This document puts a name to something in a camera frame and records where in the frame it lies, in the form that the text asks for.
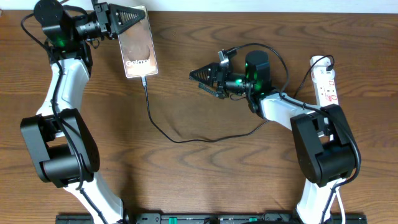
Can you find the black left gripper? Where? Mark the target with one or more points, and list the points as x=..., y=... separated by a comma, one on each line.
x=107, y=15

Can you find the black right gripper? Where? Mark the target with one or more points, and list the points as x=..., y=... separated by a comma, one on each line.
x=216, y=69

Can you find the Galaxy S25 Ultra smartphone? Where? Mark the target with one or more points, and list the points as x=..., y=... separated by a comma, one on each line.
x=137, y=49

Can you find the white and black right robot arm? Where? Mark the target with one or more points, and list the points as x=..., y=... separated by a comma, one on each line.
x=326, y=150

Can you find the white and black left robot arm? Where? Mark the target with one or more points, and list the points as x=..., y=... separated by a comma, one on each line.
x=60, y=144

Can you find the white power strip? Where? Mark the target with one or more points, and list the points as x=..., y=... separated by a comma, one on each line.
x=322, y=75

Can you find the black mounting rail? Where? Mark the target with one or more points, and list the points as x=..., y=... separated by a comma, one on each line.
x=156, y=218

